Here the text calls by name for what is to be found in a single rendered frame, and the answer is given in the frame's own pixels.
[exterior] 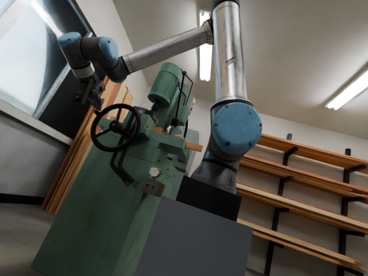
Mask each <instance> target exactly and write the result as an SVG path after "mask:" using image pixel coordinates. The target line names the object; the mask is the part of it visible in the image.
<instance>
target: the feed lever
mask: <svg viewBox="0 0 368 276"><path fill-rule="evenodd" d="M186 74H187V73H186V71H183V72H182V75H183V77H182V83H181V89H180V95H179V101H178V105H177V111H176V117H175V118H173V119H172V121H171V125H173V126H174V128H176V127H177V126H178V125H179V122H180V120H179V119H177V115H178V111H179V105H180V100H181V94H182V88H183V82H184V78H185V75H186Z"/></svg>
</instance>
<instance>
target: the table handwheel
mask: <svg viewBox="0 0 368 276"><path fill-rule="evenodd" d="M117 108H118V109H119V110H118V114H117V117H116V120H113V121H111V122H110V124H109V128H108V129H106V130H104V131H102V132H100V133H98V134H96V127H97V124H98V122H99V121H100V119H101V118H102V117H103V116H104V115H105V114H106V113H107V112H109V111H111V110H114V109H117ZM122 108H124V109H127V110H130V111H131V112H132V113H133V114H134V116H135V118H136V129H135V131H134V133H133V135H132V136H131V135H130V134H128V133H127V132H125V131H124V129H123V126H122V125H121V124H120V122H119V118H120V114H121V111H122ZM100 113H101V114H102V117H99V116H96V117H95V118H94V120H93V122H92V125H91V129H90V136H91V140H92V142H93V144H94V145H95V146H96V147H97V148H98V149H100V150H102V151H105V152H118V151H121V150H124V149H126V148H127V147H129V146H130V145H131V144H132V143H133V142H134V141H135V140H136V139H137V137H138V135H139V133H140V131H141V126H142V121H141V116H140V114H139V112H138V111H137V110H136V109H135V108H134V107H133V106H130V105H128V104H125V103H117V104H113V105H110V106H108V107H106V108H104V109H103V110H102V111H100ZM109 131H113V132H114V133H118V134H119V135H122V133H123V134H124V135H126V136H125V139H126V140H127V139H128V138H129V140H127V142H125V143H123V144H122V145H119V146H116V147H107V146H104V145H102V144H101V143H100V142H99V141H98V139H97V137H99V136H101V135H103V134H105V133H107V132H109Z"/></svg>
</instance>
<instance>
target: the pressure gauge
mask: <svg viewBox="0 0 368 276"><path fill-rule="evenodd" d="M161 173H162V171H161V169H160V167H158V166H156V165H154V166H152V167H151V168H150V169H149V174H150V175H151V176H152V177H153V178H152V181H155V178H157V177H159V176H160V175H161Z"/></svg>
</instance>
